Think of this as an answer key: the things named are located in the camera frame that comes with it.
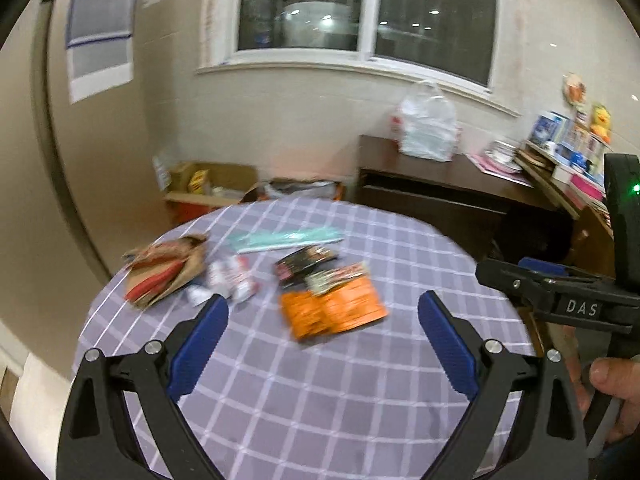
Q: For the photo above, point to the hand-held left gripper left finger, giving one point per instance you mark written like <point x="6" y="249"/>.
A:
<point x="197" y="350"/>

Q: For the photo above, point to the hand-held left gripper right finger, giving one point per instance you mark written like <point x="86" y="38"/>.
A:
<point x="450" y="345"/>

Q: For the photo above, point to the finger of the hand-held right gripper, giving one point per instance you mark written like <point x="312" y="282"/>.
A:
<point x="510" y="280"/>
<point x="542" y="266"/>

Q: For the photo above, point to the white red wrapper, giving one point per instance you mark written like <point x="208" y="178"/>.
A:
<point x="230" y="275"/>

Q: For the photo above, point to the brown red paper bag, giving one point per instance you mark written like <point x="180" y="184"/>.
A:
<point x="165" y="270"/>

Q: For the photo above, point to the orange yellow snack packet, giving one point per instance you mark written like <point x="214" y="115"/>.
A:
<point x="340" y="312"/>

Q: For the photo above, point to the green white packet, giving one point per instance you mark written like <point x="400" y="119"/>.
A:
<point x="335" y="277"/>

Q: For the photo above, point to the black snack packet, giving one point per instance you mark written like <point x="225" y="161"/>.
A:
<point x="300" y="262"/>

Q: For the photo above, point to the long teal box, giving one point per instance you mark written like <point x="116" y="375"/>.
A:
<point x="285" y="240"/>

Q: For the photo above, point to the person's right hand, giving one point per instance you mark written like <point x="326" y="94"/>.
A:
<point x="607" y="377"/>

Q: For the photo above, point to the brown wooden desk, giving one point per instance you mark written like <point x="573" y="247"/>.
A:
<point x="560" y="190"/>

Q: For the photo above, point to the pink box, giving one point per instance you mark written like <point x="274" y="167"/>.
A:
<point x="585" y="187"/>

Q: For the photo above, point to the pink flat book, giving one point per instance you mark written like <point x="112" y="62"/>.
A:
<point x="495" y="170"/>

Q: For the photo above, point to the dark wooden cabinet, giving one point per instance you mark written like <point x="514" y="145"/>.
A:
<point x="435" y="200"/>

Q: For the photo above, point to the white porcelain plate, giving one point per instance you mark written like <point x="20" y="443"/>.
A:
<point x="505" y="160"/>

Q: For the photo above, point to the white porcelain bowl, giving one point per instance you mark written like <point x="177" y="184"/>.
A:
<point x="505" y="147"/>

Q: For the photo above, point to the grey checked tablecloth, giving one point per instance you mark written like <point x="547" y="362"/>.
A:
<point x="310" y="410"/>

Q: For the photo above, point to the row of upright books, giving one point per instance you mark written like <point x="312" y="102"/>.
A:
<point x="565" y="135"/>

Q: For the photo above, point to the yellow duck plush toy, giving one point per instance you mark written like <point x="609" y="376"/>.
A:
<point x="601" y="122"/>

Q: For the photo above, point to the open red cardboard box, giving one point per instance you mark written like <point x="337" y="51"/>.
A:
<point x="200" y="205"/>

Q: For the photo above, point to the small yellow box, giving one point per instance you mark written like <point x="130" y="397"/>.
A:
<point x="198" y="182"/>

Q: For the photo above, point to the white plastic bag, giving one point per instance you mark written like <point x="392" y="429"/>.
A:
<point x="427" y="125"/>

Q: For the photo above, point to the white paper bag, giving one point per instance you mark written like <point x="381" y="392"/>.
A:
<point x="162" y="172"/>

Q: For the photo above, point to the orange cardboard box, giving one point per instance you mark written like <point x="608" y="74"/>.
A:
<point x="300" y="190"/>

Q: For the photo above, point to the beige double door refrigerator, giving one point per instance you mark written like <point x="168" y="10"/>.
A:
<point x="30" y="160"/>

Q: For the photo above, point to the white printed sheet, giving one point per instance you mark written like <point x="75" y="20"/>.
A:
<point x="100" y="67"/>

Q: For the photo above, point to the white framed sliding window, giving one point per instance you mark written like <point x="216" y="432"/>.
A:
<point x="365" y="10"/>

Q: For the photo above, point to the blue framed printed sheet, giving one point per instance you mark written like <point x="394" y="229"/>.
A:
<point x="102" y="12"/>

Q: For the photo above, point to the cartoon wall decoration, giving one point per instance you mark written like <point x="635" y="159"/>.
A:
<point x="575" y="89"/>

